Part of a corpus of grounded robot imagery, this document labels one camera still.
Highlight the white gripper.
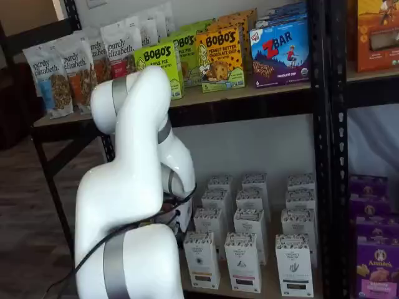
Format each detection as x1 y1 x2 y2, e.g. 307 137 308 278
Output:
174 199 193 234

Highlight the white illustrated book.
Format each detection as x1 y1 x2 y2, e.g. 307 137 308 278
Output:
183 232 221 289

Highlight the white pasta box yellow strip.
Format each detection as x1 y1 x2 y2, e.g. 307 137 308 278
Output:
201 189 231 219
208 176 233 196
193 207 225 261

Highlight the white pasta box pink strip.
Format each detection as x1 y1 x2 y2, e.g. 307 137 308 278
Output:
242 173 269 196
233 207 267 265
236 189 269 219
224 232 262 294

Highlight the white pasta box grey strip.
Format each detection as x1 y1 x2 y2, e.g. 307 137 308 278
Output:
285 189 316 212
287 174 315 192
281 207 317 268
275 234 314 297

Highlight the green Bobo's apple pie box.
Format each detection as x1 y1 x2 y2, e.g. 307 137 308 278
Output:
133 40 185 101
179 18 216 37
170 29 200 88

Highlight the yellow Bobo's peanut butter box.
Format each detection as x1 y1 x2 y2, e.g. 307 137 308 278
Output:
218 8 259 63
207 17 250 78
195 26 246 93

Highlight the black metal shelf rack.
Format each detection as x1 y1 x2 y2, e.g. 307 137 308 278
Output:
327 0 399 299
31 0 333 299

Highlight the purple Annie's box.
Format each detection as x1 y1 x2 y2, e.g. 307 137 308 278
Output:
355 216 399 247
349 194 392 221
348 174 390 197
356 244 399 299

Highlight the blue Z Bar box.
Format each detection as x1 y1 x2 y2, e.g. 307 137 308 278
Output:
258 6 309 22
264 1 308 12
249 14 311 89

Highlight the orange snack box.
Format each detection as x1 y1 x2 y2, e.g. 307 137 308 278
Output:
355 0 399 73

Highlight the orange label granola bag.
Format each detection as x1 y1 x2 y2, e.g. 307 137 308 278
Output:
60 30 101 115
83 26 113 84

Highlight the red label granola bag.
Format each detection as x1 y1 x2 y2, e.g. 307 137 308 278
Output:
100 17 138 79

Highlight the white granola bag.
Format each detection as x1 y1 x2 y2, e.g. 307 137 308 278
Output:
124 14 142 32
155 1 174 36
137 11 160 47

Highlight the blue label granola bag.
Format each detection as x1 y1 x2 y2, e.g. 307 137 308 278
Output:
22 39 75 120

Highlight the dark brown furniture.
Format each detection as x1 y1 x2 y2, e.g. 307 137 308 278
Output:
0 18 44 150

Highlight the pale plastic sheet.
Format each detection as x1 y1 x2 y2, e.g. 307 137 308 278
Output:
347 104 399 180

